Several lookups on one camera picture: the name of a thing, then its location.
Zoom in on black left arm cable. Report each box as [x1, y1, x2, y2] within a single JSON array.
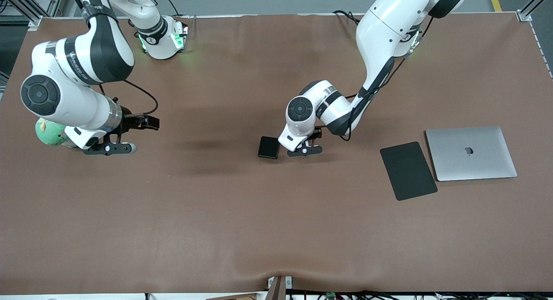
[[339, 16, 433, 142]]

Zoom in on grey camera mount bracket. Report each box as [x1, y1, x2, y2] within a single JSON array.
[[267, 275, 293, 300]]

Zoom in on black right base cable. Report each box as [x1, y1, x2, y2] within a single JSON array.
[[162, 0, 182, 17]]

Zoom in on black phone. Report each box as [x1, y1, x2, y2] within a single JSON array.
[[257, 136, 280, 160]]

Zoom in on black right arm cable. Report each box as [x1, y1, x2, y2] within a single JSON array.
[[99, 79, 159, 117]]

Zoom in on green dinosaur plush toy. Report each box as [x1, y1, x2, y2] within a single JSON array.
[[35, 118, 72, 147]]

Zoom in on black mouse pad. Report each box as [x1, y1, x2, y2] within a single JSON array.
[[380, 141, 438, 201]]

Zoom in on aluminium frame profile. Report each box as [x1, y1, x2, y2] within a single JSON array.
[[0, 0, 83, 31], [518, 0, 553, 23]]

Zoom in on brown table cover mat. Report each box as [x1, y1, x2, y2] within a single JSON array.
[[0, 13, 553, 295]]

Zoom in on black left base cables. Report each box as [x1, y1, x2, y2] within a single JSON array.
[[332, 10, 362, 25]]

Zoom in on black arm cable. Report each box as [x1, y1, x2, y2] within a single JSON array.
[[99, 79, 159, 117], [339, 16, 433, 142]]

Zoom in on silver laptop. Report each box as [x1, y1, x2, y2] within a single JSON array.
[[425, 126, 518, 182]]

